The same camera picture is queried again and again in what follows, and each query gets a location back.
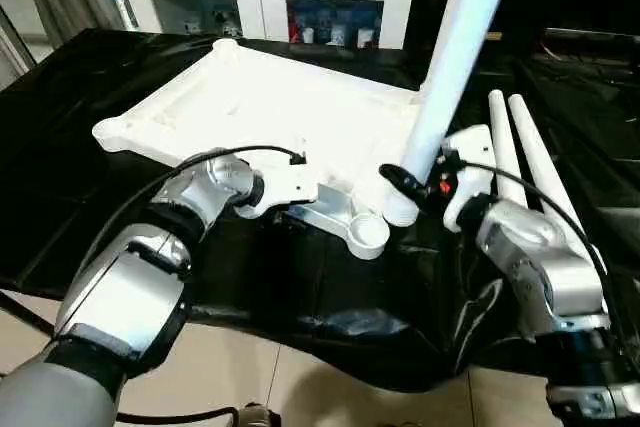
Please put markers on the white plastic table leg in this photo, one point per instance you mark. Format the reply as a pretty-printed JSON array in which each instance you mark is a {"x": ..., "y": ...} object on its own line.
[
  {"x": 455, "y": 57},
  {"x": 545, "y": 167},
  {"x": 505, "y": 147}
]

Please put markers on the white plastic table top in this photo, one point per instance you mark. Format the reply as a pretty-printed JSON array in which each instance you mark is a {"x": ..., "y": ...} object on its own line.
[{"x": 260, "y": 112}]

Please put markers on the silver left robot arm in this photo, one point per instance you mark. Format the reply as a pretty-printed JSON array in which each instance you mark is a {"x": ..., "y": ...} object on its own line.
[{"x": 140, "y": 277}]

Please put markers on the black mat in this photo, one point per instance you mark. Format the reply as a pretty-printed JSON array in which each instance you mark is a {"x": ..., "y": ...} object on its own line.
[{"x": 60, "y": 177}]

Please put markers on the black stand leg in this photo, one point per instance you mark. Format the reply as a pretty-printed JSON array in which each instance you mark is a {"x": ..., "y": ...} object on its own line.
[{"x": 25, "y": 312}]

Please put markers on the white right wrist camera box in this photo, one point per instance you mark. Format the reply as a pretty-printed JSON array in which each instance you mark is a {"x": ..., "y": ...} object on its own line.
[{"x": 470, "y": 172}]

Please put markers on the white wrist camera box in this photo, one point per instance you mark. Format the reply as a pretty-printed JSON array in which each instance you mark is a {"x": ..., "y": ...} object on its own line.
[
  {"x": 470, "y": 172},
  {"x": 285, "y": 189}
]

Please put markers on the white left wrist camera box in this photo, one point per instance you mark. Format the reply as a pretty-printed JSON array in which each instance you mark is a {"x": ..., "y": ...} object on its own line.
[{"x": 285, "y": 189}]

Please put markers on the black metal rail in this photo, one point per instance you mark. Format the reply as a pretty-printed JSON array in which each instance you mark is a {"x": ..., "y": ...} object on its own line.
[{"x": 600, "y": 39}]

